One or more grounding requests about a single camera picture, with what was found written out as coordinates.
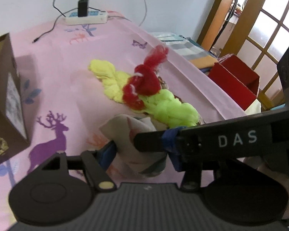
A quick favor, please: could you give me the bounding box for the white power strip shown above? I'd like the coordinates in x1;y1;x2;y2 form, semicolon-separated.
65;10;108;26

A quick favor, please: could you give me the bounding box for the white wall cable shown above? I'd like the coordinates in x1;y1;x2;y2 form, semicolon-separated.
138;0;148;27

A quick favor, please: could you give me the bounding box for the striped folded blanket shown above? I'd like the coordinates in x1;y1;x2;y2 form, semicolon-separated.
151;32;218;69

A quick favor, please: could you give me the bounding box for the yellow mesh scarf bundle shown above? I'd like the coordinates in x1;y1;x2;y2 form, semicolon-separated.
88;59;131;104

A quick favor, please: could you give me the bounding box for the red box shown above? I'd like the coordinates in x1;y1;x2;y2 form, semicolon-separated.
208;54;260;110

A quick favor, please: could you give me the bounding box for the black charger with cable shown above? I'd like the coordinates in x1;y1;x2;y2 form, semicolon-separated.
32;0;90;44

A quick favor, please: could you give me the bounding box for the neon green mesh bundle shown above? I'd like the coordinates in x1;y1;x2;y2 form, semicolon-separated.
133;89;200;128

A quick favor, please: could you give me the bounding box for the brown cardboard box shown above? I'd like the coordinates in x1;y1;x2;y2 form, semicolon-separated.
0;33;29;164

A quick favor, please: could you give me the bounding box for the pink printed tablecloth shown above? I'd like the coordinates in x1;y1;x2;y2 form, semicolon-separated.
0;10;248;231

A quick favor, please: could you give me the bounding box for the printed white cloth pouch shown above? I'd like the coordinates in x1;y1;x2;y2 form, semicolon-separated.
99;114;167;177

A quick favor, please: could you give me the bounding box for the wooden glass door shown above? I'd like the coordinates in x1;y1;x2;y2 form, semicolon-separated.
197;0;289;100

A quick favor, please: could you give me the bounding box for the gloved hand on gripper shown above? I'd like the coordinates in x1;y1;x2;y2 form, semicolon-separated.
257;163;289;219

